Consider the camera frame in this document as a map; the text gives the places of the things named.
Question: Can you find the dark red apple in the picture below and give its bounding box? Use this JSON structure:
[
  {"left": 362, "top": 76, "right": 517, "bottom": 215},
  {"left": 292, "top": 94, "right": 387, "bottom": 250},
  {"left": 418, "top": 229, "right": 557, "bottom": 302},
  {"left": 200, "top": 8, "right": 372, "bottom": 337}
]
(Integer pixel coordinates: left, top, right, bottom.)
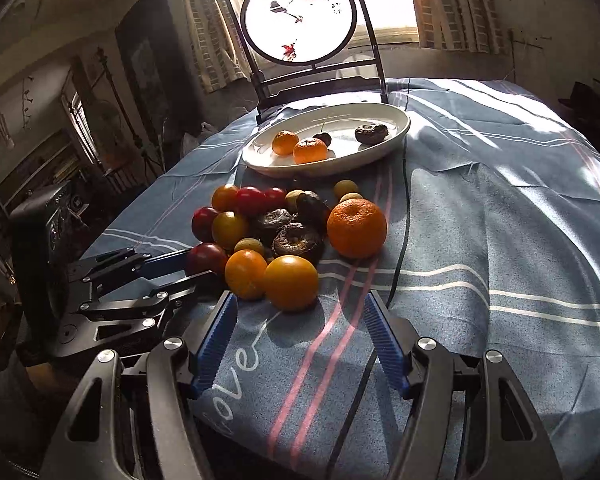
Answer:
[{"left": 184, "top": 243, "right": 228, "bottom": 278}]

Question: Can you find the orange tomato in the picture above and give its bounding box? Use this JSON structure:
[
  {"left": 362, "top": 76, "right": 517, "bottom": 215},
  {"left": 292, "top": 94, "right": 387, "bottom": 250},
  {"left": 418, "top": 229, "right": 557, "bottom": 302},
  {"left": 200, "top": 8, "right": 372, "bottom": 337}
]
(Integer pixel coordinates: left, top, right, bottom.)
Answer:
[
  {"left": 211, "top": 184, "right": 239, "bottom": 212},
  {"left": 224, "top": 249, "right": 268, "bottom": 301}
]

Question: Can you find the orange tomato back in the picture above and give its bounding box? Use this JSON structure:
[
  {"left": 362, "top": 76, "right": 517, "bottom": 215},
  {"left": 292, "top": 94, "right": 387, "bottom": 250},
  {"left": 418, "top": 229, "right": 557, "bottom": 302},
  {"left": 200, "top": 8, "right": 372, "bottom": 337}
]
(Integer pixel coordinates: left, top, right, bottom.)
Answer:
[{"left": 211, "top": 184, "right": 239, "bottom": 212}]

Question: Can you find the large yellow-orange tomato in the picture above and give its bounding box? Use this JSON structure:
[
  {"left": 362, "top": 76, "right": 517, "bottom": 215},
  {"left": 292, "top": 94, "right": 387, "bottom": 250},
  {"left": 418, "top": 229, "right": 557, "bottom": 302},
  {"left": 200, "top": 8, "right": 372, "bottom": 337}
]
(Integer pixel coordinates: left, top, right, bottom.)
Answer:
[{"left": 263, "top": 255, "right": 320, "bottom": 312}]

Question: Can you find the red cherry tomato back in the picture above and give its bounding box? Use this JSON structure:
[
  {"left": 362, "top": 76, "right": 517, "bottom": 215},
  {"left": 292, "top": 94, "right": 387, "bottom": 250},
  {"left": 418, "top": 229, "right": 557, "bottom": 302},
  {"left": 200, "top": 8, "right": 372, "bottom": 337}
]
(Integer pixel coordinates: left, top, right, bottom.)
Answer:
[{"left": 234, "top": 186, "right": 268, "bottom": 218}]

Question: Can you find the red cherry tomato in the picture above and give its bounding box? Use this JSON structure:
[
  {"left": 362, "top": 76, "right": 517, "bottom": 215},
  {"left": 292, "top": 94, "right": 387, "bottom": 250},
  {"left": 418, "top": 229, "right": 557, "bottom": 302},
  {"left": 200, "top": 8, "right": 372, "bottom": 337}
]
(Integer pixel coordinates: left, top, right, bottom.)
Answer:
[
  {"left": 263, "top": 188, "right": 287, "bottom": 212},
  {"left": 234, "top": 186, "right": 268, "bottom": 218}
]

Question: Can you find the small mandarin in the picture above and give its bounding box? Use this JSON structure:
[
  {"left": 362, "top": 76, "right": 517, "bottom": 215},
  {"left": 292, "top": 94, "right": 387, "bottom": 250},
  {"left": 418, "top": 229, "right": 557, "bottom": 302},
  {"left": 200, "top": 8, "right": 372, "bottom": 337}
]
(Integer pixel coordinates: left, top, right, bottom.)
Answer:
[
  {"left": 271, "top": 130, "right": 299, "bottom": 157},
  {"left": 292, "top": 138, "right": 328, "bottom": 165}
]

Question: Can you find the large orange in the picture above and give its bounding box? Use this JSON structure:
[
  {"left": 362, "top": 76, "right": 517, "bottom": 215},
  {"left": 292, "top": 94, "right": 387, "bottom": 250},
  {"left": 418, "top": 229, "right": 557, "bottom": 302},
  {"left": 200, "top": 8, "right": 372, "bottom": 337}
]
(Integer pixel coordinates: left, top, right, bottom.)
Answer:
[{"left": 326, "top": 198, "right": 388, "bottom": 259}]

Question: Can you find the dark plum front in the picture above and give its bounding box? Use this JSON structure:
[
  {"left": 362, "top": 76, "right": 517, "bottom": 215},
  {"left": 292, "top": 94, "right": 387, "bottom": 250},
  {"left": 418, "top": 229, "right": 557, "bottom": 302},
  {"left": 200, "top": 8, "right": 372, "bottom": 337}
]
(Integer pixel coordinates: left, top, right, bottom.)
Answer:
[{"left": 313, "top": 125, "right": 332, "bottom": 148}]

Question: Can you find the black coat stand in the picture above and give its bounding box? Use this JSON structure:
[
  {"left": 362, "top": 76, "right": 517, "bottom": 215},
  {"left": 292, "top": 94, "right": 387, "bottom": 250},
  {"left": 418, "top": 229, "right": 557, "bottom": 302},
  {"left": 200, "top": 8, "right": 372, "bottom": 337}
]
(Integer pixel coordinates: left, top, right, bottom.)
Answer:
[{"left": 95, "top": 46, "right": 164, "bottom": 176}]

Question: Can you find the small longan front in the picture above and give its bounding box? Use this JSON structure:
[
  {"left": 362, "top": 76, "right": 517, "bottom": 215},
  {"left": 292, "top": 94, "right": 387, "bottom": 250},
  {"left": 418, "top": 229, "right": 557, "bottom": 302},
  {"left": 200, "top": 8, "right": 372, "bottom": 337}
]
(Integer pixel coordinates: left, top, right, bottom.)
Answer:
[{"left": 234, "top": 237, "right": 265, "bottom": 256}]

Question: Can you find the dried brown fruit middle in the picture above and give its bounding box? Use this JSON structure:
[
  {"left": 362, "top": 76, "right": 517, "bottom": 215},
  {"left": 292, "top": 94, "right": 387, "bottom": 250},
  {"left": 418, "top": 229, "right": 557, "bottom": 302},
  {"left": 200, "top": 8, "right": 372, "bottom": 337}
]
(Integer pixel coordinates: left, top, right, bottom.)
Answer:
[{"left": 253, "top": 208, "right": 294, "bottom": 247}]

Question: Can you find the dried brown fruit front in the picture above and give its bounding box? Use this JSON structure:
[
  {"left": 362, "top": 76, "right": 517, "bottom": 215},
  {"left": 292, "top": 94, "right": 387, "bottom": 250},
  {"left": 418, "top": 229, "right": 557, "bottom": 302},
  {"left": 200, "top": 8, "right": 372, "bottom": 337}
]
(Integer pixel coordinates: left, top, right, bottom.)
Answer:
[{"left": 272, "top": 222, "right": 324, "bottom": 264}]

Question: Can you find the small longan back left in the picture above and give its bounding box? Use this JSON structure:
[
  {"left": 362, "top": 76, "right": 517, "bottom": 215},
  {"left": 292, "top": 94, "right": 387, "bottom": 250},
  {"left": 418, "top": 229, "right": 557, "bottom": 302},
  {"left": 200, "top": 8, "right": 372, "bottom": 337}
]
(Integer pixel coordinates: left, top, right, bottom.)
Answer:
[{"left": 285, "top": 190, "right": 304, "bottom": 214}]

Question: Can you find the dark passion fruit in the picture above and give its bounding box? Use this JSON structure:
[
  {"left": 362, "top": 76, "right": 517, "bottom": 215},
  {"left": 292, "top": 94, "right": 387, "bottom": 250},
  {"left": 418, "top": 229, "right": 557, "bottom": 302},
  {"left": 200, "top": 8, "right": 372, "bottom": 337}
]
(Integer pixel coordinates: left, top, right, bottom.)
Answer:
[{"left": 296, "top": 192, "right": 332, "bottom": 235}]

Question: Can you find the small mandarin in plate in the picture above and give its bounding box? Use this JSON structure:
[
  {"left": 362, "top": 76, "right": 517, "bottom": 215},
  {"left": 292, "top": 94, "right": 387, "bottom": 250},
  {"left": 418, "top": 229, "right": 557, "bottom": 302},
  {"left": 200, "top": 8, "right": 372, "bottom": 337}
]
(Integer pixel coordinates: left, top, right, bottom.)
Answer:
[{"left": 271, "top": 130, "right": 299, "bottom": 157}]

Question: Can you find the blue striped tablecloth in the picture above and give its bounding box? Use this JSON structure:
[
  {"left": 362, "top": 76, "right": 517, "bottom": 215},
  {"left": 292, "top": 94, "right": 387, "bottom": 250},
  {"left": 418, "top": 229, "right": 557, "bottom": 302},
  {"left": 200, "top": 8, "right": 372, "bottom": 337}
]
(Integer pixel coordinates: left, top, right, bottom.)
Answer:
[{"left": 82, "top": 77, "right": 600, "bottom": 480}]

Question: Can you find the small longan by orange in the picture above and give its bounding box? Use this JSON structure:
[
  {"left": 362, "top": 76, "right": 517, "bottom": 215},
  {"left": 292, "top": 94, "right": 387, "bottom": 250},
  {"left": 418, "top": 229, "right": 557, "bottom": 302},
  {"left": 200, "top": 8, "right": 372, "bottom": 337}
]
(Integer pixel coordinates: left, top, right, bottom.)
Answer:
[{"left": 339, "top": 192, "right": 363, "bottom": 203}]

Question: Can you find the small longan back right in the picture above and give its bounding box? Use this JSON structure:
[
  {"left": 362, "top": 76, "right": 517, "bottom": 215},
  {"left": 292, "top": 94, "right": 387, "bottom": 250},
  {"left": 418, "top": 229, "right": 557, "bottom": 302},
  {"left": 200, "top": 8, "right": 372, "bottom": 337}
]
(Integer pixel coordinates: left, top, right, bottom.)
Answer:
[{"left": 334, "top": 180, "right": 358, "bottom": 200}]

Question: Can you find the left window curtain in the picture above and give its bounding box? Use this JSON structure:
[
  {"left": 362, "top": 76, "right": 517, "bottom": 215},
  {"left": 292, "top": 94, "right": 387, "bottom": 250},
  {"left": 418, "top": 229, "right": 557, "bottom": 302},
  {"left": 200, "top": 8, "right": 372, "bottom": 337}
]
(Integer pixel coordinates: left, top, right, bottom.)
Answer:
[{"left": 184, "top": 0, "right": 249, "bottom": 93}]

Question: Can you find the window curtain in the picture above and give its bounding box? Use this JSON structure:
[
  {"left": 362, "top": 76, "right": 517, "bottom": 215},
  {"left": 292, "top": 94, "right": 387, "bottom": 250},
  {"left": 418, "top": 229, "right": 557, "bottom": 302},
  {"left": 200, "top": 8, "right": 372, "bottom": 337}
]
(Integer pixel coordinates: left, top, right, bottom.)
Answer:
[
  {"left": 413, "top": 0, "right": 506, "bottom": 55},
  {"left": 184, "top": 0, "right": 249, "bottom": 93}
]

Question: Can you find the white oval plate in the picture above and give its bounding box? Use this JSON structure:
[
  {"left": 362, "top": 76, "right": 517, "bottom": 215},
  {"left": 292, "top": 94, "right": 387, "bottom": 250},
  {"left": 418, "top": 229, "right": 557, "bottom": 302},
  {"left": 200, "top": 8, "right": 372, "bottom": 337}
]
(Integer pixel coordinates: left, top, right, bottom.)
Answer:
[{"left": 242, "top": 103, "right": 411, "bottom": 178}]

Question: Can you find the dried brown fruit in plate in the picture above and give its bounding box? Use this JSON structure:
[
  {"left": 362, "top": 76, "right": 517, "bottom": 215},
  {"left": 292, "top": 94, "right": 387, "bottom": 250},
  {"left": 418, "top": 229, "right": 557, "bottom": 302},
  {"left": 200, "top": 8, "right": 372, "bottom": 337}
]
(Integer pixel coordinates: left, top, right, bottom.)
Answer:
[{"left": 354, "top": 124, "right": 389, "bottom": 145}]

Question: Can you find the round painted screen stand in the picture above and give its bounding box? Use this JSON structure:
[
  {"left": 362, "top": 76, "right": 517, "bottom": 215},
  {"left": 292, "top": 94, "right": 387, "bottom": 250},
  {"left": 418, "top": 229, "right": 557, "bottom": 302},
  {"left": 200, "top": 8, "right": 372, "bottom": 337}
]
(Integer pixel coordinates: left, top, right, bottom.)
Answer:
[{"left": 224, "top": 0, "right": 389, "bottom": 124}]

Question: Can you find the right window curtain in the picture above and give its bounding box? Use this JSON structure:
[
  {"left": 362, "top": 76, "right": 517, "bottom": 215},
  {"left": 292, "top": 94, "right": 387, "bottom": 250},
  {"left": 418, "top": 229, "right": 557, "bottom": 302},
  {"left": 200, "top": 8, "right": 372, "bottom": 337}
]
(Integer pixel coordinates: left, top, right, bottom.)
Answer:
[{"left": 413, "top": 0, "right": 506, "bottom": 55}]

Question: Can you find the dark framed wall painting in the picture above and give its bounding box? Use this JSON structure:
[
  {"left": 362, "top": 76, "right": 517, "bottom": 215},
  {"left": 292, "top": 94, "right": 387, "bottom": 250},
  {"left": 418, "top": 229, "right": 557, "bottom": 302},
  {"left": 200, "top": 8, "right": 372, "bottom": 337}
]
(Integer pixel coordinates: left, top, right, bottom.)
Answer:
[{"left": 114, "top": 0, "right": 202, "bottom": 144}]

